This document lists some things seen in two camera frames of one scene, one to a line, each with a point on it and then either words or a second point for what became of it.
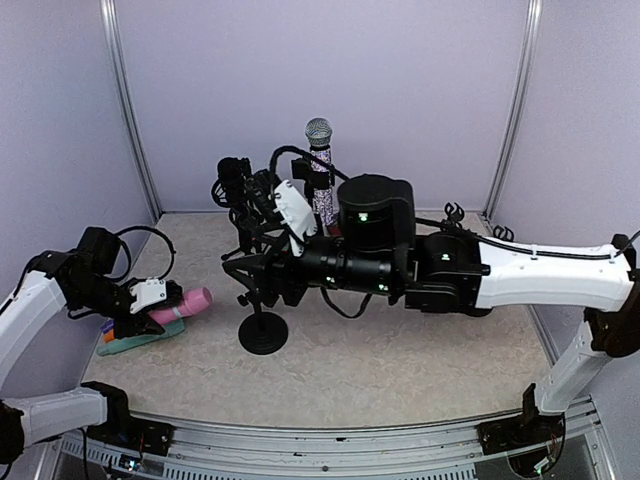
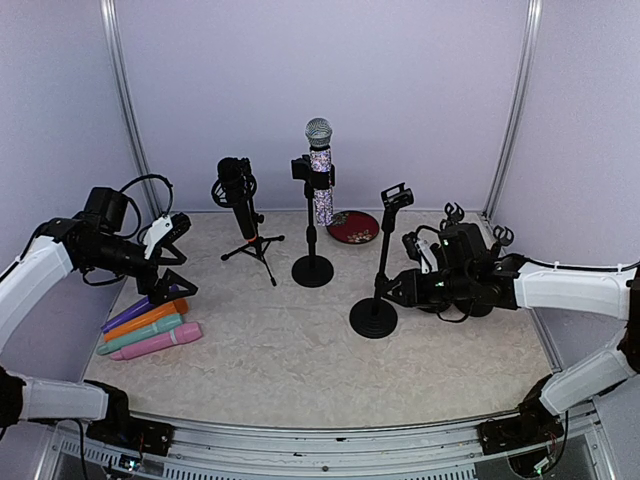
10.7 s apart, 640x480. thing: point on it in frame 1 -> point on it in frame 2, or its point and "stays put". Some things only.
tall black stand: [263, 332] -> [377, 317]
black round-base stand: [504, 234] stays put
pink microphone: [194, 301] -> [180, 335]
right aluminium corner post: [532, 34] stays put
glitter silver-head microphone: [320, 132] stays put
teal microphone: [172, 329] stays put
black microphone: [228, 190] stays put
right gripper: [267, 266] -> [419, 297]
